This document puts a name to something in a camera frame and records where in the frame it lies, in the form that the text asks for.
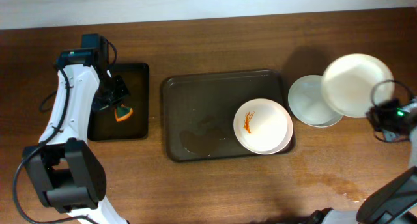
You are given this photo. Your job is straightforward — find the orange and green sponge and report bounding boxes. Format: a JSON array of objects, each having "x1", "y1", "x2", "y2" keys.
[{"x1": 114, "y1": 104, "x2": 133, "y2": 122}]

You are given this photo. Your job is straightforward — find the white plate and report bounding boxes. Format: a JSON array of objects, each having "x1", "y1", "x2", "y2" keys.
[
  {"x1": 233, "y1": 98, "x2": 293, "y2": 155},
  {"x1": 287, "y1": 75, "x2": 343, "y2": 128},
  {"x1": 321, "y1": 53, "x2": 395, "y2": 118}
]

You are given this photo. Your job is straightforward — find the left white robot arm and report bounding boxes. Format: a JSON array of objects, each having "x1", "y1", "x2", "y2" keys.
[{"x1": 16, "y1": 34, "x2": 133, "y2": 223}]

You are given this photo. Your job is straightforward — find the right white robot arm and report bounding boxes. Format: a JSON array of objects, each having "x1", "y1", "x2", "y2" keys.
[{"x1": 306, "y1": 98, "x2": 416, "y2": 224}]

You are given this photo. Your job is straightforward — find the black water tray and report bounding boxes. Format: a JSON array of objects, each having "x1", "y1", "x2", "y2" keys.
[{"x1": 87, "y1": 63, "x2": 149, "y2": 141}]

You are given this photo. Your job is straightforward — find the brown serving tray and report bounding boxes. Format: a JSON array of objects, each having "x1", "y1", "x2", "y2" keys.
[{"x1": 162, "y1": 70, "x2": 287, "y2": 162}]

